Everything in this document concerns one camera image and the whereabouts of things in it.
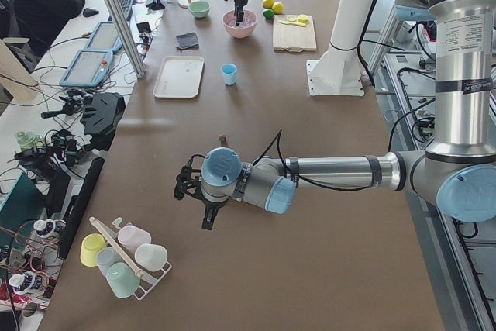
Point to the pile of ice cubes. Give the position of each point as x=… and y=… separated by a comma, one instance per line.
x=248, y=20

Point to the blue plastic cup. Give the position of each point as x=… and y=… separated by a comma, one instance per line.
x=229, y=74

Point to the white plastic cup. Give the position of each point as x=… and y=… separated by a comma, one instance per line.
x=151, y=256

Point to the pink plastic cup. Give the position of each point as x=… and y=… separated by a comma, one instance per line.
x=131, y=237

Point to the green plastic cup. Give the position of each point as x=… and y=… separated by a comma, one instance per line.
x=122, y=280

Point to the grey plastic cup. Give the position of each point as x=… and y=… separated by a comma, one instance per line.
x=105, y=258

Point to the yellow plastic cup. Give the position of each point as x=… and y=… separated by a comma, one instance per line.
x=90, y=246

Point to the pink bowl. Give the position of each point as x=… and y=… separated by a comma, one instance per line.
x=244, y=29

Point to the green lime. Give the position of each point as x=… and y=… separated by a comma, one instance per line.
x=268, y=14

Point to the yellow lemon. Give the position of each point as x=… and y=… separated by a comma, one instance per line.
x=278, y=8
x=267, y=4

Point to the green bowl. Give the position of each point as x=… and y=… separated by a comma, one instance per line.
x=199, y=9

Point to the grey folded cloth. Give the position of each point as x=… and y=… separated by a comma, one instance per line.
x=187, y=41

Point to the wooden cutting board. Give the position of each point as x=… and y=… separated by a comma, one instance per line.
x=294, y=38

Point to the yellow plastic knife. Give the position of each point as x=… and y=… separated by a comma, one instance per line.
x=292, y=23

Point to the cream bunny tray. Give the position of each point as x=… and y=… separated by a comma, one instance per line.
x=179, y=77

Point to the blue teach pendant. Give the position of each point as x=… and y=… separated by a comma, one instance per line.
x=105, y=37
x=88, y=68

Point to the white wire cup rack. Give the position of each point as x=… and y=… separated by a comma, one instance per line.
x=148, y=279

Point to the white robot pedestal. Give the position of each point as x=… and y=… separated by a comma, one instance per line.
x=337, y=72

